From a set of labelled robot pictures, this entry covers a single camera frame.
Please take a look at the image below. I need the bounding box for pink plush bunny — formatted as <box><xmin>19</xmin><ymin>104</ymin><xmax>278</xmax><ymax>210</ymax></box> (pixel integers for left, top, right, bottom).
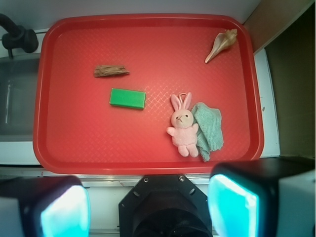
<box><xmin>166</xmin><ymin>92</ymin><xmax>199</xmax><ymax>158</ymax></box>

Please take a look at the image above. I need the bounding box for red plastic tray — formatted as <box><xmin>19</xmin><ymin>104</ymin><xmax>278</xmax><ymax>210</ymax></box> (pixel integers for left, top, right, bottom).
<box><xmin>33</xmin><ymin>14</ymin><xmax>264</xmax><ymax>175</ymax></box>

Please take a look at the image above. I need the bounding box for beige conch shell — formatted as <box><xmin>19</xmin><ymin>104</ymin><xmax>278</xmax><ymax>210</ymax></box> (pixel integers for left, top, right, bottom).
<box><xmin>204</xmin><ymin>29</ymin><xmax>237</xmax><ymax>64</ymax></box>

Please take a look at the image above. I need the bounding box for black faucet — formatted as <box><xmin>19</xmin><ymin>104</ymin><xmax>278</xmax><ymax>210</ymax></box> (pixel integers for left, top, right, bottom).
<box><xmin>0</xmin><ymin>13</ymin><xmax>39</xmax><ymax>59</ymax></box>

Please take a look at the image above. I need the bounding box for teal knitted cloth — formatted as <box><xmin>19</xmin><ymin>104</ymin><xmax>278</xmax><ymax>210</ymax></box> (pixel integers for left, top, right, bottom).
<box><xmin>192</xmin><ymin>102</ymin><xmax>224</xmax><ymax>162</ymax></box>

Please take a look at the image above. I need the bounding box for brown wood piece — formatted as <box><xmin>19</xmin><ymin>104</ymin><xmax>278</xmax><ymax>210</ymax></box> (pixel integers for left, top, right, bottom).
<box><xmin>93</xmin><ymin>65</ymin><xmax>130</xmax><ymax>78</ymax></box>

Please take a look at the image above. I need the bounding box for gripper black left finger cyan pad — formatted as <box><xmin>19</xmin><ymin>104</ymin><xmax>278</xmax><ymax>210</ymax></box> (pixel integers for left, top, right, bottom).
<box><xmin>0</xmin><ymin>176</ymin><xmax>90</xmax><ymax>237</ymax></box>

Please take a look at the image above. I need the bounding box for green rectangular block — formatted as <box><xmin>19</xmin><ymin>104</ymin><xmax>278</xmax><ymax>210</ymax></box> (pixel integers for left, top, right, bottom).
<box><xmin>109</xmin><ymin>88</ymin><xmax>146</xmax><ymax>110</ymax></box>

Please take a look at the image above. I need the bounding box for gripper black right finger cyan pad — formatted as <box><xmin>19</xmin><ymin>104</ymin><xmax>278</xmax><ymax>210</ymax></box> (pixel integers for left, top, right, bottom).
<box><xmin>207</xmin><ymin>157</ymin><xmax>316</xmax><ymax>237</ymax></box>

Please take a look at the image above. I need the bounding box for steel sink basin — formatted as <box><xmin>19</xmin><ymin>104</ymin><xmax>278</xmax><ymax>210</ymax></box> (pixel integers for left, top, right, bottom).
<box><xmin>0</xmin><ymin>53</ymin><xmax>40</xmax><ymax>142</ymax></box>

